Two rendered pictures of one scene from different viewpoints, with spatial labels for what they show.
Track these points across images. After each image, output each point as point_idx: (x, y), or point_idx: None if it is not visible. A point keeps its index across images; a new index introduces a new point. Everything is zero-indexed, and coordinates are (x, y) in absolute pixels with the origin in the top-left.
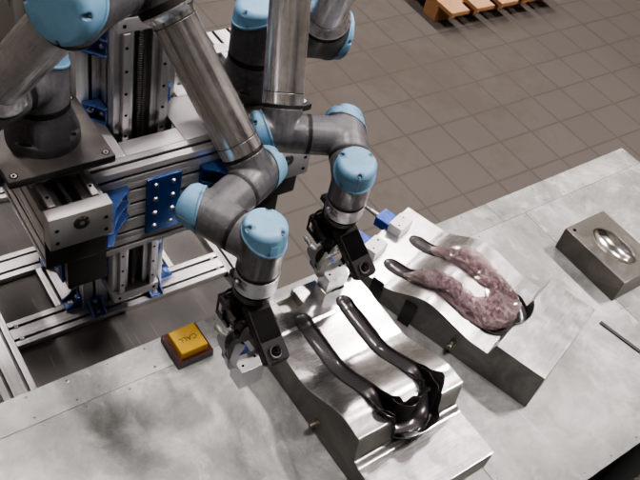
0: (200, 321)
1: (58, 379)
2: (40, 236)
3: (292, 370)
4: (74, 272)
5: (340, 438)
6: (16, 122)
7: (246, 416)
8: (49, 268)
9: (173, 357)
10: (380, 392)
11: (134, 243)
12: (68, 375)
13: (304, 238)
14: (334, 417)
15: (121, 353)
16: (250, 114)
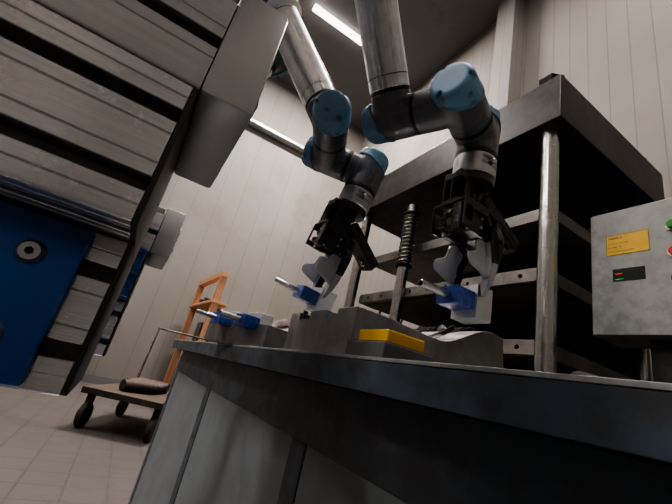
0: (330, 353)
1: (589, 376)
2: (153, 77)
3: (431, 337)
4: (107, 308)
5: (489, 361)
6: None
7: None
8: (139, 221)
9: (421, 356)
10: (446, 333)
11: None
12: (556, 373)
13: (278, 278)
14: (480, 342)
15: (430, 362)
16: (325, 92)
